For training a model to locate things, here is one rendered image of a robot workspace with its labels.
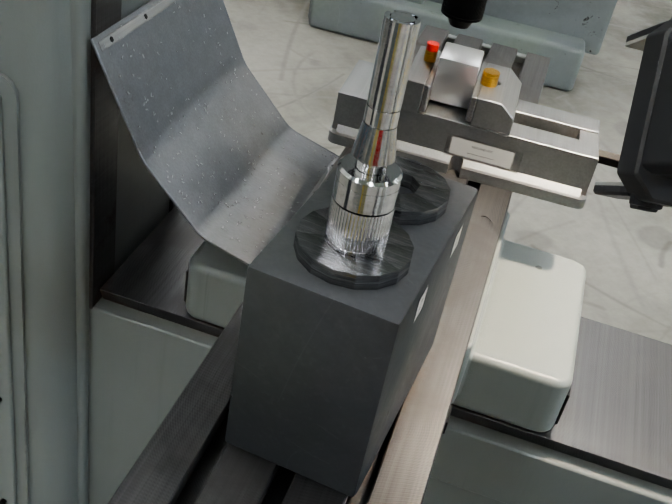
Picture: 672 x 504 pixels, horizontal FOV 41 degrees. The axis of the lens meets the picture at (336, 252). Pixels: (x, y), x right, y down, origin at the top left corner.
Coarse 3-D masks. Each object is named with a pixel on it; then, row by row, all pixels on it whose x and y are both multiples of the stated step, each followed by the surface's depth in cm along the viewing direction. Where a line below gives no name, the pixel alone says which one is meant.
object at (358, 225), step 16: (336, 176) 65; (336, 192) 65; (352, 192) 63; (336, 208) 65; (352, 208) 64; (368, 208) 64; (384, 208) 64; (336, 224) 66; (352, 224) 65; (368, 224) 65; (384, 224) 65; (336, 240) 66; (352, 240) 65; (368, 240) 66; (384, 240) 67; (368, 256) 66
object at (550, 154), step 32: (416, 64) 120; (352, 96) 119; (416, 96) 116; (352, 128) 121; (416, 128) 119; (448, 128) 118; (480, 128) 117; (512, 128) 118; (544, 128) 123; (576, 128) 122; (416, 160) 120; (448, 160) 119; (480, 160) 119; (512, 160) 118; (544, 160) 117; (576, 160) 116; (544, 192) 118; (576, 192) 118
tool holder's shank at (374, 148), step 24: (384, 24) 58; (408, 24) 57; (384, 48) 58; (408, 48) 58; (384, 72) 59; (408, 72) 60; (384, 96) 60; (384, 120) 61; (360, 144) 63; (384, 144) 62; (360, 168) 64; (384, 168) 64
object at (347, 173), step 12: (348, 156) 65; (348, 168) 64; (396, 168) 65; (348, 180) 63; (360, 180) 63; (372, 180) 63; (384, 180) 63; (396, 180) 64; (360, 192) 63; (372, 192) 63; (384, 192) 63
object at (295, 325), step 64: (320, 192) 75; (448, 192) 76; (320, 256) 66; (384, 256) 67; (448, 256) 76; (256, 320) 68; (320, 320) 65; (384, 320) 63; (256, 384) 71; (320, 384) 69; (384, 384) 66; (256, 448) 75; (320, 448) 72
